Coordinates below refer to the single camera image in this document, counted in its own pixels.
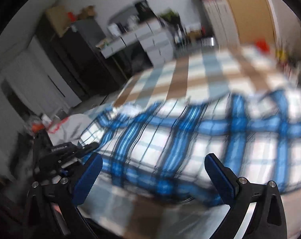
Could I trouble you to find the black cabinet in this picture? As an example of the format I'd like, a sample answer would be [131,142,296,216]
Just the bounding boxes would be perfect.
[35,15,127,101]

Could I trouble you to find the blue white plaid blanket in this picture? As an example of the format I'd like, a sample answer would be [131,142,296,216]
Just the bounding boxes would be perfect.
[79,88,301,206]

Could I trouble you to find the brown blue checkered bed sheet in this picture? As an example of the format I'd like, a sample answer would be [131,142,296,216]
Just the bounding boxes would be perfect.
[80,46,301,238]

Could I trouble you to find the white plastic bag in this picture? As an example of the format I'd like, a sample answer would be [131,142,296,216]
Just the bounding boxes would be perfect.
[47,114,92,146]

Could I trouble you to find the white drawer desk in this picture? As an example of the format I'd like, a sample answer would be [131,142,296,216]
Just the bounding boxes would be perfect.
[101,19,175,66]

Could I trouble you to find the cardboard box on cabinet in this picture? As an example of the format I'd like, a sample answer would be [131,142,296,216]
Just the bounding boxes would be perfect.
[45,6,71,37]

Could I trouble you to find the wooden door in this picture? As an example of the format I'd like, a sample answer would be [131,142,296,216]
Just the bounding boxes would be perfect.
[228,0,275,44]

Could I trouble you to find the red object on bed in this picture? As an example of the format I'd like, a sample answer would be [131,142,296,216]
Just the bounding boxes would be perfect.
[254,39,270,54]

